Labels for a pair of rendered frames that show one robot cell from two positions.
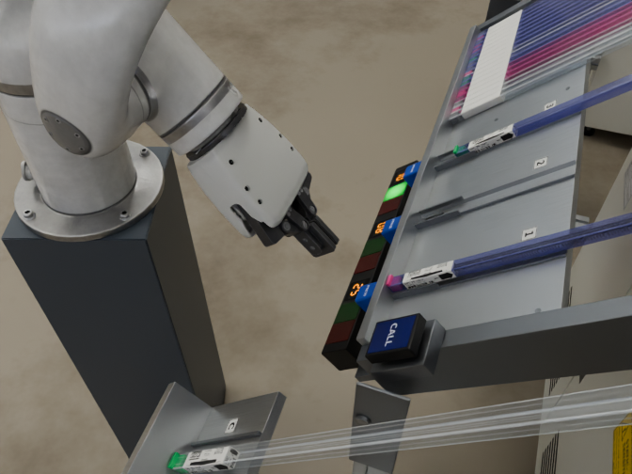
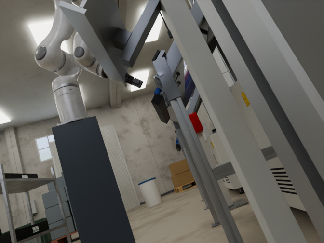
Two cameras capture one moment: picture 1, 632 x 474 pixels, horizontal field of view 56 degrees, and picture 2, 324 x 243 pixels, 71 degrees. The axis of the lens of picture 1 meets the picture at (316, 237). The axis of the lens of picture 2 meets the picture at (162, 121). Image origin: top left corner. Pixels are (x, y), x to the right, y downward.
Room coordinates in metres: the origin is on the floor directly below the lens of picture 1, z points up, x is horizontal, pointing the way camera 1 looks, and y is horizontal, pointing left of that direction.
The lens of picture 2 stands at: (-0.44, 0.25, 0.32)
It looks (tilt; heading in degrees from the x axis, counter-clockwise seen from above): 15 degrees up; 342
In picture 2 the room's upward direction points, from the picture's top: 22 degrees counter-clockwise
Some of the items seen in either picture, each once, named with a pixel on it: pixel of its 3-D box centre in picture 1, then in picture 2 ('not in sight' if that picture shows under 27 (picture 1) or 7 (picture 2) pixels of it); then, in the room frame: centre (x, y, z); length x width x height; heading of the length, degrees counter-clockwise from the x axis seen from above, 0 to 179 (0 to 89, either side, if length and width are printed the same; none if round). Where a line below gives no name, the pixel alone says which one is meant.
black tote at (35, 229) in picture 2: not in sight; (25, 233); (2.57, 1.20, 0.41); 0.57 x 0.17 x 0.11; 160
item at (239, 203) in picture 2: not in sight; (209, 159); (1.25, -0.57, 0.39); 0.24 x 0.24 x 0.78; 70
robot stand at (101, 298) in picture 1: (147, 334); (99, 205); (0.58, 0.30, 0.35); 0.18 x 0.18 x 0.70; 89
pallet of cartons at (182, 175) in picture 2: not in sight; (191, 171); (6.39, -2.31, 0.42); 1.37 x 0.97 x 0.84; 89
